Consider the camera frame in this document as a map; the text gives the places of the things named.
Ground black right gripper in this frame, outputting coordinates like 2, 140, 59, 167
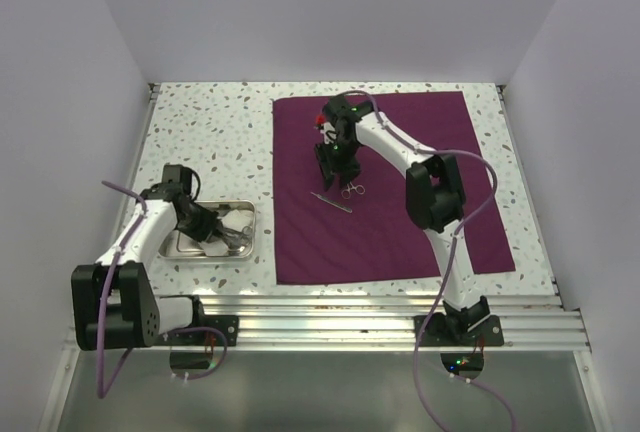
315, 137, 361, 191

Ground steel forceps ring handles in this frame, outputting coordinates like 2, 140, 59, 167
341, 182, 366, 200

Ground steel tweezers long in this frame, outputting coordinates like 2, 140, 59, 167
310, 191, 353, 214

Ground steel scissors ring handles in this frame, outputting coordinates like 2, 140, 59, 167
224, 226, 253, 249

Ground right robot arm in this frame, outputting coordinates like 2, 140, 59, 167
314, 92, 490, 345

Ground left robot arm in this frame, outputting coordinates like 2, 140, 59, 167
71, 189, 222, 351

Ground stainless steel tray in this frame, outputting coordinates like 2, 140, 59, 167
158, 200, 257, 262

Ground purple cloth mat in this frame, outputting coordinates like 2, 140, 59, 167
273, 92, 516, 285

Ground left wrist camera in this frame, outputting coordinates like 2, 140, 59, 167
162, 164, 202, 200

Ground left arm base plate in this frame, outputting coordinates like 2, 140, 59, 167
154, 315, 240, 347

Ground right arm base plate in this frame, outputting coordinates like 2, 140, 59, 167
419, 312, 505, 348

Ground aluminium rail frame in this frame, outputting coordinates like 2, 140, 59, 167
129, 83, 588, 351

